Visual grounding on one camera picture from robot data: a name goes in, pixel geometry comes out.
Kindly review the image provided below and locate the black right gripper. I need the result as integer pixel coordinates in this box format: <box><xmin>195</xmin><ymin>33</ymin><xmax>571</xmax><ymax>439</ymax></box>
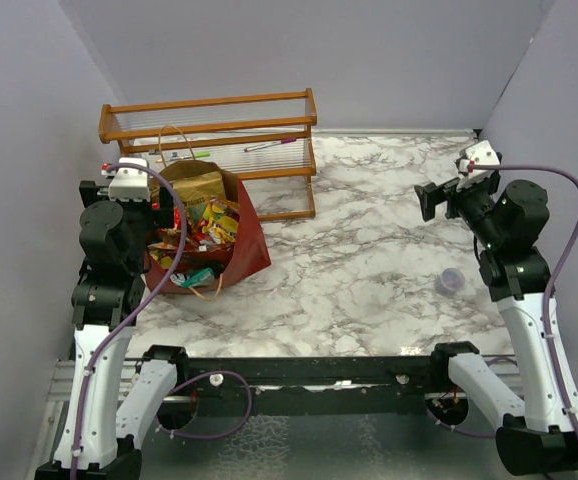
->
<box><xmin>416</xmin><ymin>170</ymin><xmax>505</xmax><ymax>247</ymax></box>

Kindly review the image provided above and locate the gold teal kettle chips bag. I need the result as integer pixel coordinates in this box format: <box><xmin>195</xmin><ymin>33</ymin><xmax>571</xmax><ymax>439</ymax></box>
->
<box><xmin>172</xmin><ymin>171</ymin><xmax>226</xmax><ymax>208</ymax></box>

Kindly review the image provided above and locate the Fox's fruit candy bag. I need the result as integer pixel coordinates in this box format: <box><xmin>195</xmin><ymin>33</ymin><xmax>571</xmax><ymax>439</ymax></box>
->
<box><xmin>196</xmin><ymin>197</ymin><xmax>240</xmax><ymax>246</ymax></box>

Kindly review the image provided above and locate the teal white snack pouch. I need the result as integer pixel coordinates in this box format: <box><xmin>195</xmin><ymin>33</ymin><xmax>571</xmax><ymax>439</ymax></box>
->
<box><xmin>169</xmin><ymin>267</ymin><xmax>218</xmax><ymax>289</ymax></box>

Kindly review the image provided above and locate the red cookie snack packet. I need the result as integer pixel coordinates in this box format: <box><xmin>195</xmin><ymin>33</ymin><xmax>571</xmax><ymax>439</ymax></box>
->
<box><xmin>148</xmin><ymin>229</ymin><xmax>234</xmax><ymax>252</ymax></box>

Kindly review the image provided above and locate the orange snack packet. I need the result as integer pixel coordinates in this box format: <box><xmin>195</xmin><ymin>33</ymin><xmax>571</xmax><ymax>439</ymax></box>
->
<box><xmin>149</xmin><ymin>250</ymin><xmax>176</xmax><ymax>270</ymax></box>

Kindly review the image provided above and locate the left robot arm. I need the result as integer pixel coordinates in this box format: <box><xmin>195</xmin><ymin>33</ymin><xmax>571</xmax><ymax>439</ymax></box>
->
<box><xmin>34</xmin><ymin>181</ymin><xmax>190</xmax><ymax>479</ymax></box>

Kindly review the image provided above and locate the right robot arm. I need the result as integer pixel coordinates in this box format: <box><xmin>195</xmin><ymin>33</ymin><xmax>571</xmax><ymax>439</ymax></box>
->
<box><xmin>415</xmin><ymin>174</ymin><xmax>578</xmax><ymax>476</ymax></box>

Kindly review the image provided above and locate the brown red paper bag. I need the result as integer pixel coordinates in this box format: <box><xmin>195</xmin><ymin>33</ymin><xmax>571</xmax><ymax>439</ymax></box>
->
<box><xmin>145</xmin><ymin>159</ymin><xmax>271</xmax><ymax>300</ymax></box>

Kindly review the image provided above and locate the small purple lidded cup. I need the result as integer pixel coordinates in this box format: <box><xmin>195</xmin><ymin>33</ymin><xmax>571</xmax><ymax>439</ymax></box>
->
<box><xmin>434</xmin><ymin>267</ymin><xmax>465</xmax><ymax>298</ymax></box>

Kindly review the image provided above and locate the green marker pen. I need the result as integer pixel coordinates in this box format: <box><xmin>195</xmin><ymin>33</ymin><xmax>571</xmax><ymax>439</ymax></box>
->
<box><xmin>169</xmin><ymin>152</ymin><xmax>211</xmax><ymax>161</ymax></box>

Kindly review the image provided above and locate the purple marker pen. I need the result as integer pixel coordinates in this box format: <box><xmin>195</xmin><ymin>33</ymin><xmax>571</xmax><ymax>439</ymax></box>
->
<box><xmin>243</xmin><ymin>138</ymin><xmax>297</xmax><ymax>153</ymax></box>

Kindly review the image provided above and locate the orange wooden rack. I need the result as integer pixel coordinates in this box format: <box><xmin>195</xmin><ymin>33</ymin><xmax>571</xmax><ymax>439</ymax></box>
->
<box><xmin>98</xmin><ymin>88</ymin><xmax>318</xmax><ymax>221</ymax></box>

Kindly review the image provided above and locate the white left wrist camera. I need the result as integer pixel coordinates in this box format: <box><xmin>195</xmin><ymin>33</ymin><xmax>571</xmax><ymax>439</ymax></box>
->
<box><xmin>101</xmin><ymin>157</ymin><xmax>151</xmax><ymax>202</ymax></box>

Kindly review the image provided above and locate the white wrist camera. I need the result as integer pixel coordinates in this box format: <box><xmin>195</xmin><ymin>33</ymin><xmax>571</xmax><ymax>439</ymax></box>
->
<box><xmin>101</xmin><ymin>157</ymin><xmax>151</xmax><ymax>202</ymax></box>
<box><xmin>456</xmin><ymin>140</ymin><xmax>501</xmax><ymax>191</ymax></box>

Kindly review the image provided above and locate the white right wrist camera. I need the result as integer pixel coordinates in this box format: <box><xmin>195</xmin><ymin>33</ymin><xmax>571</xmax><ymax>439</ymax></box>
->
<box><xmin>456</xmin><ymin>140</ymin><xmax>501</xmax><ymax>191</ymax></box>

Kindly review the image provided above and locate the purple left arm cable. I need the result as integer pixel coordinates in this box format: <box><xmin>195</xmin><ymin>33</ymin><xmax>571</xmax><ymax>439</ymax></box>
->
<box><xmin>68</xmin><ymin>162</ymin><xmax>189</xmax><ymax>480</ymax></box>

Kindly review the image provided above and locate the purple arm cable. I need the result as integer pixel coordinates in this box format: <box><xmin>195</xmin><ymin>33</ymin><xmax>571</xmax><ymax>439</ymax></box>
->
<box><xmin>471</xmin><ymin>163</ymin><xmax>578</xmax><ymax>480</ymax></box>
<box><xmin>68</xmin><ymin>162</ymin><xmax>189</xmax><ymax>480</ymax></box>

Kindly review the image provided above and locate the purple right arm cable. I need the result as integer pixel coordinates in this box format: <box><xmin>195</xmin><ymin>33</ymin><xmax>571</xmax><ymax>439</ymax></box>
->
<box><xmin>471</xmin><ymin>163</ymin><xmax>578</xmax><ymax>480</ymax></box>

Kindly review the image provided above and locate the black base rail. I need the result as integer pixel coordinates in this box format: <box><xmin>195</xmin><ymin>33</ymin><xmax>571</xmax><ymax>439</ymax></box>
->
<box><xmin>157</xmin><ymin>354</ymin><xmax>459</xmax><ymax>422</ymax></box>

